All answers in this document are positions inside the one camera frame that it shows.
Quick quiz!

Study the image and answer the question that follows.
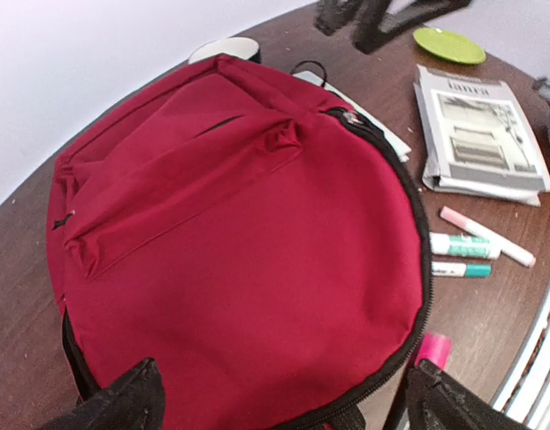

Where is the green plate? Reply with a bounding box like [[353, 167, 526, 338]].
[[413, 28, 486, 65]]

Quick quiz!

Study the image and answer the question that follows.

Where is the aluminium front rail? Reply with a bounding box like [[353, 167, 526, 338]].
[[489, 268, 550, 430]]

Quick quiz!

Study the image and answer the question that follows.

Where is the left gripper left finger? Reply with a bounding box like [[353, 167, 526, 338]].
[[41, 358, 166, 430]]

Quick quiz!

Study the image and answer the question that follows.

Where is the dark blue white bowl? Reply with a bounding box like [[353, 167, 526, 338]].
[[187, 37, 262, 65]]

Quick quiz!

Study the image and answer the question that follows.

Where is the grey ianra magazine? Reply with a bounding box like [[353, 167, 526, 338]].
[[414, 65, 550, 206]]

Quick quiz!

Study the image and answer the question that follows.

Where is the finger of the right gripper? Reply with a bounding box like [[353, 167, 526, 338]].
[[314, 0, 471, 54]]

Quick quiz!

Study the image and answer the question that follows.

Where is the pink black highlighter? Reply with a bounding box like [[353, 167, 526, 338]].
[[415, 332, 453, 369]]

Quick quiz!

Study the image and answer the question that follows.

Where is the white green glue stick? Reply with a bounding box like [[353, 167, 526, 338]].
[[429, 232, 502, 260]]

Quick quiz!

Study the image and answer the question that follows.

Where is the pink white marker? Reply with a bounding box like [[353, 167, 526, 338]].
[[440, 206, 536, 268]]

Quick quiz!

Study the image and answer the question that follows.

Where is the white Great Gatsby book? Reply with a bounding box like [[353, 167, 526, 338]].
[[292, 69, 413, 163]]

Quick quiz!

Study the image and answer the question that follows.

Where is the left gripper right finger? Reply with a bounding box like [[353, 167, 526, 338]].
[[406, 359, 528, 430]]

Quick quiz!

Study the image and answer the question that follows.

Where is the red backpack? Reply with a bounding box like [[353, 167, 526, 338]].
[[46, 56, 432, 429]]

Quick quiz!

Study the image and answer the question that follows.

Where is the teal white marker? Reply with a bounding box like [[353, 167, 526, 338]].
[[432, 262, 492, 279]]

